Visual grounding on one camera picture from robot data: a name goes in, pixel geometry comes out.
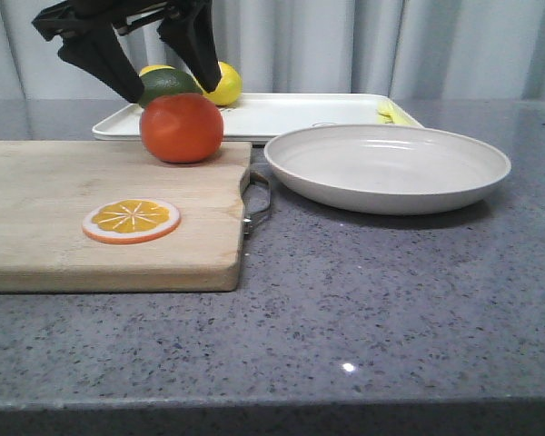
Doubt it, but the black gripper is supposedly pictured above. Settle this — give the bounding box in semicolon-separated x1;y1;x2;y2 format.
32;0;222;103

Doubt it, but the orange fruit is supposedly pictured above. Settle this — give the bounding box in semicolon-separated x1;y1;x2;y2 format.
140;93;223;164

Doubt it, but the beige round plate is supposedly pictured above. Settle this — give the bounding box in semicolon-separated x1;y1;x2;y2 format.
264;124;511;215

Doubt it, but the left yellow lemon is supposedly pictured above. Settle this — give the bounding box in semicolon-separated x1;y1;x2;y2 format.
139;64;173;76

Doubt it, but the yellow lemon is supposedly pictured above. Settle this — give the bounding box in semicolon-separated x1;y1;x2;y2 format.
203;61;243;106
139;64;173;76

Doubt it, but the green lime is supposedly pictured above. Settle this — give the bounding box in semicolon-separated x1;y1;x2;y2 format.
138;68;203;108

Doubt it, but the right yellow lemon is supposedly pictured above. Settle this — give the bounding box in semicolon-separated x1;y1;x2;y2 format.
203;61;243;106

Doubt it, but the orange slice toy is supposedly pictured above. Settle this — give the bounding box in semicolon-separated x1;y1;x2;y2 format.
82;199;181;244

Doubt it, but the wooden cutting board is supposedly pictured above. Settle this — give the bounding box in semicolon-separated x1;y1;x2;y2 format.
0;141;251;292

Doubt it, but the yellow plastic fork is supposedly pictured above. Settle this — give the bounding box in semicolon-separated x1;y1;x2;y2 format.
376;100;401;124

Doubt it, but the yellow plastic knife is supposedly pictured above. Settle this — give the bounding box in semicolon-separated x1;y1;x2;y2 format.
377;112;422;127

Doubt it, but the grey curtain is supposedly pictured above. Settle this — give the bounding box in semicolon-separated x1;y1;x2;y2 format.
0;1;545;100

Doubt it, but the metal cutting board handle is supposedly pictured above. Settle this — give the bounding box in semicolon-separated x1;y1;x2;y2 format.
242;170;272;237

